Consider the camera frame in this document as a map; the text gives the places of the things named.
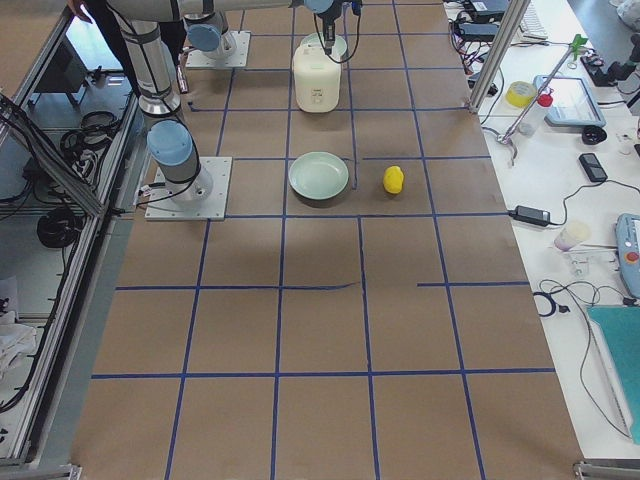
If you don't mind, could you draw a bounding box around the yellow toy potato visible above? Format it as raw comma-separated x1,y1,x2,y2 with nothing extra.
382,165,405,195

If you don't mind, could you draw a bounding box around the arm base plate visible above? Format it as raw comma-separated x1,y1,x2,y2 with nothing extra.
186,30,251,70
144,157,233,221

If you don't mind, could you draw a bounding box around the cream rice cooker orange handle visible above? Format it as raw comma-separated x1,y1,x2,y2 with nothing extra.
292,43,341,113

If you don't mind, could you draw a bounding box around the yellow tape roll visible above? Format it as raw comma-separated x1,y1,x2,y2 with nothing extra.
505,81,537,109

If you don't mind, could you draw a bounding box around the black power adapter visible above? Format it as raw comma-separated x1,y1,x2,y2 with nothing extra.
508,205,551,227

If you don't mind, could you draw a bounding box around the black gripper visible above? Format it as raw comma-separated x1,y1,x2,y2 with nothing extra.
314,0,342,55

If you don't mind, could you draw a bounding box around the aluminium frame post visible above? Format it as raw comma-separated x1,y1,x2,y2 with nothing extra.
468,0,530,113

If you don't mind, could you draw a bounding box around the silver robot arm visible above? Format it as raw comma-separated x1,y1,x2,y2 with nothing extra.
107,1,343,203
183,12,237,60

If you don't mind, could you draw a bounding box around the clear squeeze bottle red cap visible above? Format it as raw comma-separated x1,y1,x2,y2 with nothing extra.
517,93,553,137

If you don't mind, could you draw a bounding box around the blue teach pendant tablet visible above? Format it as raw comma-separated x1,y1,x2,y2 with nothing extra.
545,76,606,127

